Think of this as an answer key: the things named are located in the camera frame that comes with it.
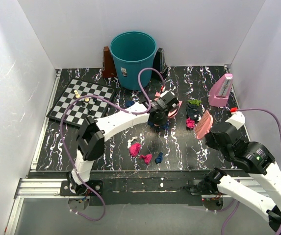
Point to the magenta paper scrap right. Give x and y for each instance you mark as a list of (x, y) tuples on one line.
[(190, 123)]

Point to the cream chess pawn rear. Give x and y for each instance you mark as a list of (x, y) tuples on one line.
[(77, 95)]

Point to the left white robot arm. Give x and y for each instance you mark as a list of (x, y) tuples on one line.
[(93, 134)]

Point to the pink dustpan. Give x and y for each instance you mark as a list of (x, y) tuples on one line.
[(175, 107)]

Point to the pink hand brush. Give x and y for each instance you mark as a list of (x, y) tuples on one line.
[(204, 125)]

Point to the black and white chessboard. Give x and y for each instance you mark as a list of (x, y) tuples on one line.
[(85, 107)]

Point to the small magenta paper scrap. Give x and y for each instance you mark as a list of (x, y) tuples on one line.
[(147, 158)]

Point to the pink metronome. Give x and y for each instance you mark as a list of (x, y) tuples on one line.
[(220, 91)]

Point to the blue paper scraps centre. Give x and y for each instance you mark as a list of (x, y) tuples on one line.
[(158, 128)]

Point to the black metronome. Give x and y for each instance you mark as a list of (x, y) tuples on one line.
[(159, 62)]

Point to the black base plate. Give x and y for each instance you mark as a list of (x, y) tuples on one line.
[(139, 187)]

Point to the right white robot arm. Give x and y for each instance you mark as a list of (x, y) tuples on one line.
[(250, 156)]

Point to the blue paper scrap rear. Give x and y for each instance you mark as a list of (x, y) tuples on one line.
[(129, 103)]

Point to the teal plastic waste bin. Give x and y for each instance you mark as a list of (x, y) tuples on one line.
[(132, 51)]

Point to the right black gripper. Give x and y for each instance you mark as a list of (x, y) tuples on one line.
[(209, 140)]

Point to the brown metronome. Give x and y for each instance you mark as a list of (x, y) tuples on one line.
[(108, 67)]

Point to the blue paper scrap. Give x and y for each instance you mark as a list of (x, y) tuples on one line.
[(159, 158), (129, 103)]

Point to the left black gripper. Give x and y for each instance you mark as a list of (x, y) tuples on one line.
[(163, 122)]

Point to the blue paper scrap front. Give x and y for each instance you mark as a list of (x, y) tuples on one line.
[(159, 158)]

